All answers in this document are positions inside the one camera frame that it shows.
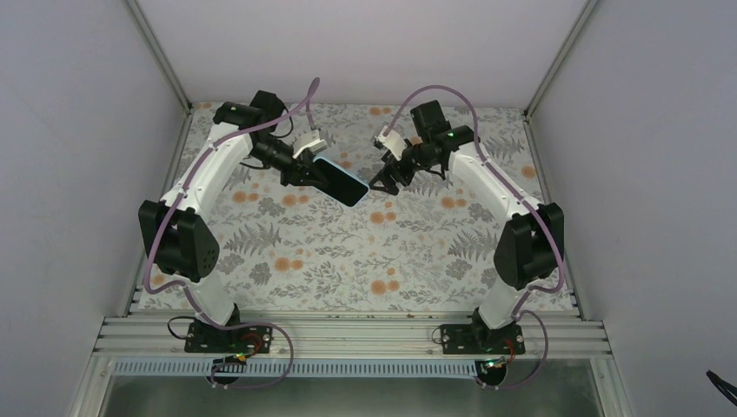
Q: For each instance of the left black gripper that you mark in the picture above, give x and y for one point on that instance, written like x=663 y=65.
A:
x=296 y=175

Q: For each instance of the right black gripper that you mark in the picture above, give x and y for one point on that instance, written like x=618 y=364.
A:
x=385 y=176

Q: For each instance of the blue-green smartphone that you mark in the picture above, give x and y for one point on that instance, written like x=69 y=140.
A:
x=339 y=184

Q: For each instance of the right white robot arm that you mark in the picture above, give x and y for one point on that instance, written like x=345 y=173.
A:
x=530 y=246

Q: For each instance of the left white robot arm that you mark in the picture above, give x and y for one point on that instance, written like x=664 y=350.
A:
x=182 y=252

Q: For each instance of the floral patterned table mat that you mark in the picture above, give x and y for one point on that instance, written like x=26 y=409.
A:
x=428 y=249

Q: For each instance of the black object at corner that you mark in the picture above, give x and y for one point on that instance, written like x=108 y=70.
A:
x=725 y=388

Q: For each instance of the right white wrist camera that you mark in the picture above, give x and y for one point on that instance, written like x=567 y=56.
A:
x=391 y=141

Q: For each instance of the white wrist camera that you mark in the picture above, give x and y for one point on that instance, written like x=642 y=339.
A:
x=391 y=141
x=314 y=141

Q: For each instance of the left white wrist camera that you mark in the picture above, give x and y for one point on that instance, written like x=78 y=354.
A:
x=314 y=141

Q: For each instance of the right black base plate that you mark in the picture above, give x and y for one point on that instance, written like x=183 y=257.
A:
x=468 y=339

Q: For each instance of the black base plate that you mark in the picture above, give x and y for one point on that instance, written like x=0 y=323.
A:
x=468 y=339
x=203 y=338

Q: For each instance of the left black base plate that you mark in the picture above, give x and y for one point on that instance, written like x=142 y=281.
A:
x=203 y=338

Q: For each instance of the aluminium mounting rail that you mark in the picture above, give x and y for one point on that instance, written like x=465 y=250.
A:
x=371 y=335

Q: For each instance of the perforated cable duct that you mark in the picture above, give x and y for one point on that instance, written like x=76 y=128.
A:
x=308 y=368

